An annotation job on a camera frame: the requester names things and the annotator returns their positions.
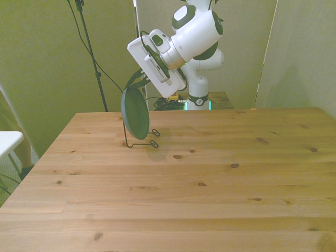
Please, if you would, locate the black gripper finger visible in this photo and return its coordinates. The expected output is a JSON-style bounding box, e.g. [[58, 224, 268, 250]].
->
[[130, 76, 148, 89], [124, 69, 142, 90]]

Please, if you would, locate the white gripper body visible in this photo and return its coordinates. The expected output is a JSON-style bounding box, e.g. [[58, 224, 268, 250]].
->
[[127, 36, 186, 98]]

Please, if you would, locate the blue-grey round plate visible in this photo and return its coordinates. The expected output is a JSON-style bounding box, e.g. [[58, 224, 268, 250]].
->
[[120, 88, 151, 141]]

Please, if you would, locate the black tripod pole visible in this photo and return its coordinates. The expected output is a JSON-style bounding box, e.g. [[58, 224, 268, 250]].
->
[[75, 0, 109, 112]]

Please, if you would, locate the person lower leg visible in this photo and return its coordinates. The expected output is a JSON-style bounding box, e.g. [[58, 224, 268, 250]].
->
[[15, 131, 34, 169]]

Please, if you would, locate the white stool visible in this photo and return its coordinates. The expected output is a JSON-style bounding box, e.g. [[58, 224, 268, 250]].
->
[[0, 130, 25, 196]]

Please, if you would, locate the dark shoe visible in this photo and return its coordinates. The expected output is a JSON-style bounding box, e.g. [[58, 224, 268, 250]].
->
[[18, 164, 35, 181]]

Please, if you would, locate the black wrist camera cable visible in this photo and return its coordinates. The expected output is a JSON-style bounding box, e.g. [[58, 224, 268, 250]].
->
[[140, 30, 188, 92]]

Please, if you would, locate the black tripod cable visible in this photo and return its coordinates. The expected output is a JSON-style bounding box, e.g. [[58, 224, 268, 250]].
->
[[65, 0, 124, 92]]

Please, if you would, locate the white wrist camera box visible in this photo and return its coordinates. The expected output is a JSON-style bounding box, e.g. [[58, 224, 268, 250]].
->
[[143, 54, 171, 84]]

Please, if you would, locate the coiled dark cable bundle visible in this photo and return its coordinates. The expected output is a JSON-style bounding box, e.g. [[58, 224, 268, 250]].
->
[[145, 96, 185, 111]]

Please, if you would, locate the black wire plate stand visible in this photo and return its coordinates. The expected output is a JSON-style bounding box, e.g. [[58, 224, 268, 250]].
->
[[123, 119, 161, 149]]

